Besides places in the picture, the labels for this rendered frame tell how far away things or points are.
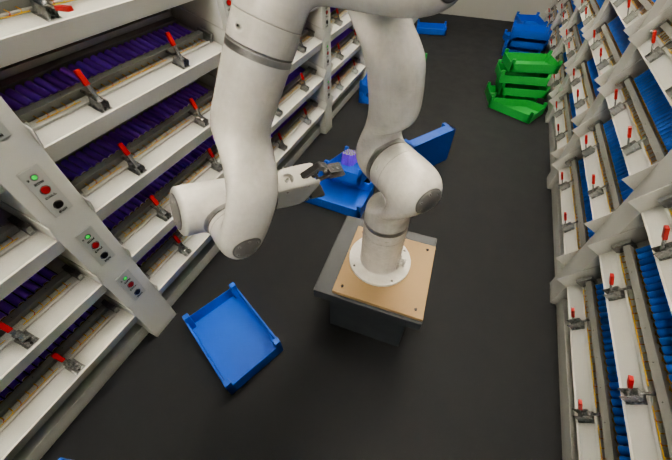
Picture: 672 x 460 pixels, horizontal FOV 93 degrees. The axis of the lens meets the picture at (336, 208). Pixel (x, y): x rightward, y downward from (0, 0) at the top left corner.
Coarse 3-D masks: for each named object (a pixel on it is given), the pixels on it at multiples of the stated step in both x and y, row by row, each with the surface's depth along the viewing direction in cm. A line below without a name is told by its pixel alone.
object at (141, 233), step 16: (208, 144) 122; (192, 160) 116; (208, 160) 118; (160, 176) 108; (176, 176) 110; (192, 176) 113; (208, 176) 116; (144, 192) 103; (160, 192) 104; (128, 208) 99; (144, 208) 99; (160, 208) 99; (112, 224) 94; (128, 224) 96; (144, 224) 99; (160, 224) 100; (128, 240) 95; (144, 240) 96
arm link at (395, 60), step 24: (360, 24) 50; (384, 24) 49; (408, 24) 50; (384, 48) 50; (408, 48) 49; (384, 72) 51; (408, 72) 50; (384, 96) 54; (408, 96) 53; (384, 120) 58; (408, 120) 58; (360, 144) 70; (384, 144) 69; (408, 144) 72; (360, 168) 76
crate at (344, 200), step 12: (324, 180) 169; (336, 180) 167; (324, 192) 163; (336, 192) 163; (348, 192) 163; (360, 192) 163; (372, 192) 160; (324, 204) 154; (336, 204) 150; (348, 204) 157; (360, 204) 157; (360, 216) 150
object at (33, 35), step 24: (96, 0) 68; (120, 0) 71; (144, 0) 75; (168, 0) 81; (192, 0) 88; (0, 24) 56; (24, 24) 58; (48, 24) 60; (72, 24) 63; (96, 24) 68; (120, 24) 72; (0, 48) 55; (24, 48) 58; (48, 48) 62
